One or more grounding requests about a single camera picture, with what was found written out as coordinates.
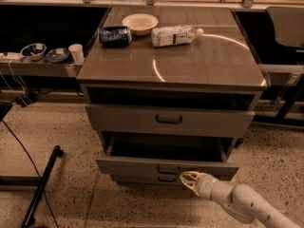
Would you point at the grey drawer cabinet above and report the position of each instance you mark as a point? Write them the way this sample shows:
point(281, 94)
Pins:
point(216, 71)

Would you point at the white power strip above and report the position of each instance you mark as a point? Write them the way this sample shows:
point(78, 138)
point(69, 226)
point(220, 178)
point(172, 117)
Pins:
point(10, 56)

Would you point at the clear plastic water bottle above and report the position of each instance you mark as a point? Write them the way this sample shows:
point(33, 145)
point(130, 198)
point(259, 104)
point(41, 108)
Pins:
point(174, 36)

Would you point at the blue bowl on shelf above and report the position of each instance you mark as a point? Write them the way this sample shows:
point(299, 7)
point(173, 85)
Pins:
point(57, 55)

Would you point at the white bowl on cabinet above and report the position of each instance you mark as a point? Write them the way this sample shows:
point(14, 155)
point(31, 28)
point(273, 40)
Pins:
point(140, 24)

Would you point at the grey drawer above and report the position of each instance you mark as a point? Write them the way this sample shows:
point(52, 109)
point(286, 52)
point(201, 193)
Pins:
point(169, 120)
point(147, 180)
point(152, 155)

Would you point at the blue soda can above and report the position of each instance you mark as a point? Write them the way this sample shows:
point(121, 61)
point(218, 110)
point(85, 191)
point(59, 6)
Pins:
point(118, 36)

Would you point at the grey top drawer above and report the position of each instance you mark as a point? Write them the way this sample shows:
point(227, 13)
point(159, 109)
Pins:
point(169, 120)

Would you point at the white paper cup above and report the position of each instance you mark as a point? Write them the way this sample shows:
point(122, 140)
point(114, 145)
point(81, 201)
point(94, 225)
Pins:
point(77, 53)

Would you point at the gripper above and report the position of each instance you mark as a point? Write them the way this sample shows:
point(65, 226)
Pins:
point(205, 184)

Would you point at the grey bottom drawer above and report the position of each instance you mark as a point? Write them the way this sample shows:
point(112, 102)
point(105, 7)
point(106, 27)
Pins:
point(147, 180)

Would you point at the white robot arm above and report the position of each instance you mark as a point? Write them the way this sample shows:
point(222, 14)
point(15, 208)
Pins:
point(241, 201)

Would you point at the black stand leg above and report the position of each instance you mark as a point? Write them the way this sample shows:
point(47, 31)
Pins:
point(57, 152)

